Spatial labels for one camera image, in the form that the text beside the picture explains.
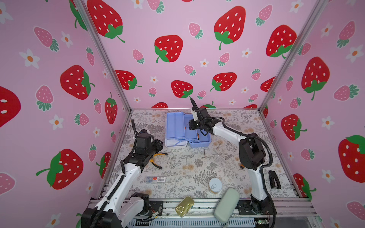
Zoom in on yellow handled black pliers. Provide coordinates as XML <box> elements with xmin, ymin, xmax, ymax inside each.
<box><xmin>149</xmin><ymin>153</ymin><xmax>169</xmax><ymax>170</ymax></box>

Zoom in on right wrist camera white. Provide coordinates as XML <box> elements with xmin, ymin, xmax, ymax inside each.
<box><xmin>192</xmin><ymin>111</ymin><xmax>199</xmax><ymax>121</ymax></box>

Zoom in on white tool box pink handle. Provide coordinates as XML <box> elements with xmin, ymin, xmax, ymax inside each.
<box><xmin>165</xmin><ymin>112</ymin><xmax>212</xmax><ymax>149</ymax></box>

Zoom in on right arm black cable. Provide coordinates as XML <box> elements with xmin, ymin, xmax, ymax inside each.
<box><xmin>208</xmin><ymin>116</ymin><xmax>281</xmax><ymax>228</ymax></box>

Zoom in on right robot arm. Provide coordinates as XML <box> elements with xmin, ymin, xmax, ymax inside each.
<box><xmin>189</xmin><ymin>98</ymin><xmax>277</xmax><ymax>215</ymax></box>

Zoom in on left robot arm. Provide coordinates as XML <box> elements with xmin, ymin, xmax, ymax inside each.
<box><xmin>81</xmin><ymin>129</ymin><xmax>163</xmax><ymax>228</ymax></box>

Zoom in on grey green glasses case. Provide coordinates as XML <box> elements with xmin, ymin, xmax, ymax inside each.
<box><xmin>214</xmin><ymin>188</ymin><xmax>240</xmax><ymax>224</ymax></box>

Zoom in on gold sardine tin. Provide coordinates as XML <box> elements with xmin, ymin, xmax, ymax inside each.
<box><xmin>175</xmin><ymin>196</ymin><xmax>194</xmax><ymax>217</ymax></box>

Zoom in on aluminium front rail frame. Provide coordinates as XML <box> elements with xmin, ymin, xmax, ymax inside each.
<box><xmin>82</xmin><ymin>197</ymin><xmax>321</xmax><ymax>228</ymax></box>

